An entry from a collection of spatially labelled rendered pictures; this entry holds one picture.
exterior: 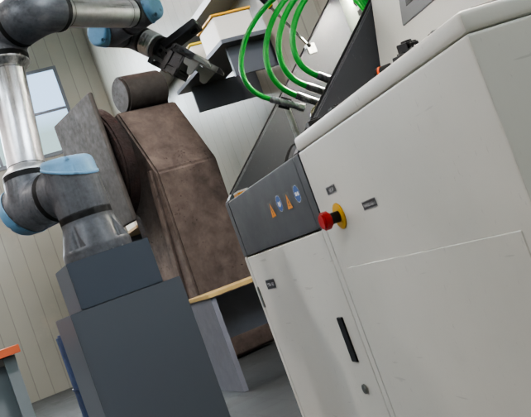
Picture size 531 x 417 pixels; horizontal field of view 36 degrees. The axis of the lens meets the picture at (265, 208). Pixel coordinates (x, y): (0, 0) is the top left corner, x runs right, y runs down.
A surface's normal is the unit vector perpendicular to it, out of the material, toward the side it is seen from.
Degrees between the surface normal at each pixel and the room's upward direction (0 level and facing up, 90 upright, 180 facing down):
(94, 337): 90
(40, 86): 90
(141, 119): 63
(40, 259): 90
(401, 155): 90
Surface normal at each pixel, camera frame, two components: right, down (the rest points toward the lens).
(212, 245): 0.55, -0.20
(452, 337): -0.90, 0.32
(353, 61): 0.26, -0.15
